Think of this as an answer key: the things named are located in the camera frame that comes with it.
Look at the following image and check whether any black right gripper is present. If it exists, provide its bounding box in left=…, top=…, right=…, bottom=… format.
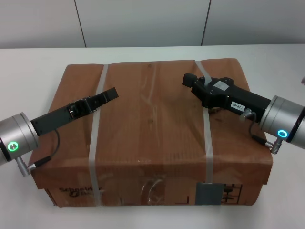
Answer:
left=182, top=73, right=273, bottom=122

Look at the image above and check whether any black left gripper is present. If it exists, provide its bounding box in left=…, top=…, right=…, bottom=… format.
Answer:
left=30, top=87, right=119, bottom=136

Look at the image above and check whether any grey plastic packing strap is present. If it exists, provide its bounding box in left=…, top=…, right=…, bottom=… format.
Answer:
left=87, top=63, right=109, bottom=206
left=195, top=60, right=214, bottom=185

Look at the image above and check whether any brown cardboard box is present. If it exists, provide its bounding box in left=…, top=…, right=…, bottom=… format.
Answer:
left=28, top=57, right=275, bottom=208

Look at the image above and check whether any grey label sticker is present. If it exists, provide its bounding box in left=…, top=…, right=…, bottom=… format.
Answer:
left=196, top=182, right=224, bottom=206

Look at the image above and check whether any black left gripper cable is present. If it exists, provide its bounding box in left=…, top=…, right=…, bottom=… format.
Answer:
left=15, top=128, right=61, bottom=177

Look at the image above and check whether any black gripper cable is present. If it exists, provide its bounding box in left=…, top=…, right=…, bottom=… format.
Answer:
left=240, top=108, right=284, bottom=155
left=15, top=128, right=61, bottom=177

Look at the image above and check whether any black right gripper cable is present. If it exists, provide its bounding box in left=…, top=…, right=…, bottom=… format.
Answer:
left=240, top=108, right=284, bottom=155

